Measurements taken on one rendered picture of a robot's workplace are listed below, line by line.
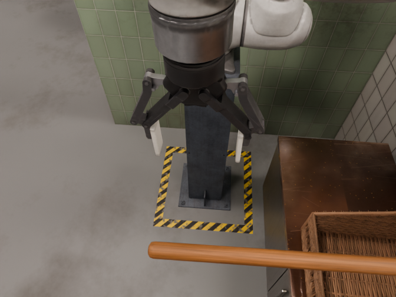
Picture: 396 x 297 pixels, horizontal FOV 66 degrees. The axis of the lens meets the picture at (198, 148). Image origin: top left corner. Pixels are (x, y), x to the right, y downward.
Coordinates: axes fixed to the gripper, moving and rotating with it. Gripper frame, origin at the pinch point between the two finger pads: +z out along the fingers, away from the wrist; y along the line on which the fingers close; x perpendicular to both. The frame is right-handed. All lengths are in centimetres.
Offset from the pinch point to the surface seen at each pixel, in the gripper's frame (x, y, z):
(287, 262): 13.5, -16.7, 12.4
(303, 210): -29, -38, 75
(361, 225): -20, -56, 66
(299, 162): -52, -38, 75
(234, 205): -57, -12, 132
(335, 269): 13.4, -24.8, 13.1
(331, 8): -115, -49, 36
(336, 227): -20, -48, 69
